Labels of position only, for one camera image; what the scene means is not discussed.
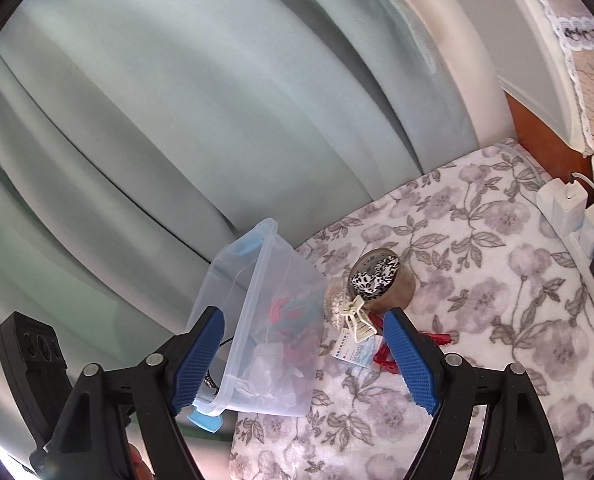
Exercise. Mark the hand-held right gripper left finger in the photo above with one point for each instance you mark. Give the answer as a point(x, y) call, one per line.
point(197, 360)

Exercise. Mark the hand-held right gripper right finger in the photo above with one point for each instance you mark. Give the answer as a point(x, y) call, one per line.
point(412, 360)

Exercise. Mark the red hair clip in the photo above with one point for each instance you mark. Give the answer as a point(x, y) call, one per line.
point(439, 339)

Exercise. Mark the small white blue packet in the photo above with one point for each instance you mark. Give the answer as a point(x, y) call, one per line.
point(352, 351)

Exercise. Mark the cream claw clip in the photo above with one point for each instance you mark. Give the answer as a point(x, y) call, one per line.
point(359, 322)

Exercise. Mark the brown packing tape roll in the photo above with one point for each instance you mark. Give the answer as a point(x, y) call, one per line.
point(397, 292)

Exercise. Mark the leopard print scrunchie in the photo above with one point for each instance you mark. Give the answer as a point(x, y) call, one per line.
point(374, 277)

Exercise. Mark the clear bag of white beads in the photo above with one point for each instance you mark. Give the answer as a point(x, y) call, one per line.
point(336, 305)

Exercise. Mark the clear plastic container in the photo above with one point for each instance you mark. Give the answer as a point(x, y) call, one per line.
point(257, 280)

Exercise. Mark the person's left hand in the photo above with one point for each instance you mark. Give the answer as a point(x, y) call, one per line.
point(138, 460)

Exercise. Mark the grey floral blanket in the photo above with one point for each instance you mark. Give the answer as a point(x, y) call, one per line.
point(477, 260)

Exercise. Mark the large white charger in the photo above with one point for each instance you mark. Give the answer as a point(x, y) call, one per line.
point(559, 205)

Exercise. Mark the pale green curtain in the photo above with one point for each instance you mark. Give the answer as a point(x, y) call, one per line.
point(202, 110)

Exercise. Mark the brown wooden cabinet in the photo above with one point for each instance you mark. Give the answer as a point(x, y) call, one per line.
point(537, 140)

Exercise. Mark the quilted beige lace cover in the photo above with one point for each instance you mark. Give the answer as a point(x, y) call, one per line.
point(552, 60)

